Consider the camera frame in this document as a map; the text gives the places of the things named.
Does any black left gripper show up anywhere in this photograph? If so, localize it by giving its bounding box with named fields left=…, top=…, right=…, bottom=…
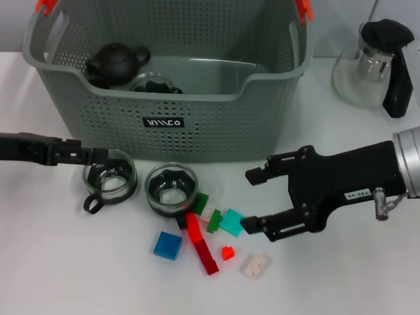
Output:
left=0, top=131, right=111, bottom=167

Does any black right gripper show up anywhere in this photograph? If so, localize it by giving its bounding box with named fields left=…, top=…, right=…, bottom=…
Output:
left=241, top=140, right=406, bottom=243

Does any glass jar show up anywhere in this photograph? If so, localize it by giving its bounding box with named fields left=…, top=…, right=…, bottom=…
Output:
left=145, top=162, right=200, bottom=230
left=82, top=149, right=138, bottom=215

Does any blue square toy brick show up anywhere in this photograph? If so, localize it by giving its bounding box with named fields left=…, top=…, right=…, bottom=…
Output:
left=153, top=230, right=183, bottom=262

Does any grey perforated plastic storage bin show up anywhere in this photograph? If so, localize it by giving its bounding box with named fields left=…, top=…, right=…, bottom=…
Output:
left=22, top=0, right=315, bottom=163

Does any teal square toy brick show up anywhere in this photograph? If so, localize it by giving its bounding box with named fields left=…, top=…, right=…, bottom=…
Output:
left=219, top=208, right=247, bottom=238

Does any small white toy brick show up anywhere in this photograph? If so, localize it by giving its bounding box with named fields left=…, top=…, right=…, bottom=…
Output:
left=199, top=202, right=220, bottom=227

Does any green toy brick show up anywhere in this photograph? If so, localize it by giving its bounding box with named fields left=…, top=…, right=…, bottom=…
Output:
left=206, top=209, right=224, bottom=234
left=192, top=192, right=210, bottom=213

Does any bright red long brick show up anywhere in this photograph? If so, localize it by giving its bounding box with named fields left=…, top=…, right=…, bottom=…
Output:
left=185, top=212, right=205, bottom=244

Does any translucent white toy brick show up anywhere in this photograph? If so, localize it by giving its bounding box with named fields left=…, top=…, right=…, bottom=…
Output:
left=241, top=252, right=274, bottom=280

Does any dark red long brick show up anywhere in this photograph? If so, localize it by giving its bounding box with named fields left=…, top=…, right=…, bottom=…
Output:
left=193, top=238, right=220, bottom=276

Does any black clay teapot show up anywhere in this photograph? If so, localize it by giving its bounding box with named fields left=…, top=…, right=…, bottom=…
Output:
left=86, top=42, right=152, bottom=87

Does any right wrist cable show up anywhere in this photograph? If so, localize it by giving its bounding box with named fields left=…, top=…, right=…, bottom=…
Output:
left=385, top=192, right=410, bottom=211

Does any orange bin handle clip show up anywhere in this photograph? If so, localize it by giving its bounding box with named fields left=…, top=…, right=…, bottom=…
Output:
left=294, top=0, right=313, bottom=24
left=35, top=0, right=57, bottom=16

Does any glass pitcher black handle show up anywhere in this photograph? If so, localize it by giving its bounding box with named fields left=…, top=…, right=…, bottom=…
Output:
left=331, top=18, right=419, bottom=119

